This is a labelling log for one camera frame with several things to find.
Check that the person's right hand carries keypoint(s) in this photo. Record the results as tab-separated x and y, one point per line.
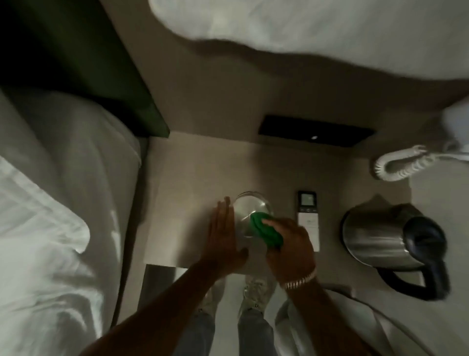
293	253

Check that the person's left hand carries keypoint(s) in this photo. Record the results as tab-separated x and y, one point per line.
221	242

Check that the person's right fingers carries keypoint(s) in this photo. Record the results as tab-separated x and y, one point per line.
280	224

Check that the person's left thumb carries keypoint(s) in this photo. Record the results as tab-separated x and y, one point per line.
241	256

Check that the green cleaning cloth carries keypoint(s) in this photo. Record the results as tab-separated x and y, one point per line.
265	229

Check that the person's left forearm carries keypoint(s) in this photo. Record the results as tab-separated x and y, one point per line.
157	315

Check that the person's right forearm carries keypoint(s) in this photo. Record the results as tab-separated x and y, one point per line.
322	322

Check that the white remote control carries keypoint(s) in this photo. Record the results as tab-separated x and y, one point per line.
308	220

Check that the clear glass ashtray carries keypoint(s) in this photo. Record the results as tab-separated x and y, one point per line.
245	211

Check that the person's right white sneaker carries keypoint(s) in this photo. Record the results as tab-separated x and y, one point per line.
256	291

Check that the person's white sneaker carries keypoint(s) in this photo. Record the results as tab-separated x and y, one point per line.
212	295
256	291

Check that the person's left white sneaker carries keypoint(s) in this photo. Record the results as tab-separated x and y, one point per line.
212	295

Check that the person's blue jeans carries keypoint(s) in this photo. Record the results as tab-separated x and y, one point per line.
254	333

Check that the metallic nightstand front panel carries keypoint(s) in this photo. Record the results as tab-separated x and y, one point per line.
159	282

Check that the stainless steel electric kettle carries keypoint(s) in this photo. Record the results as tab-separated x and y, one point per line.
381	234

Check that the white crumpled sheet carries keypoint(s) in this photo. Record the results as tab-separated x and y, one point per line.
366	322

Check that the white bed linen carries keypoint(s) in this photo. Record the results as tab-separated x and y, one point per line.
55	220

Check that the white duvet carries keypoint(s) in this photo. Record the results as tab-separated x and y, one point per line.
329	25

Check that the dark green headboard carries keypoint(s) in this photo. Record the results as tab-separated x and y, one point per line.
91	55

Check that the black wall switch panel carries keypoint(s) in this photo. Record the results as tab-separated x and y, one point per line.
315	130

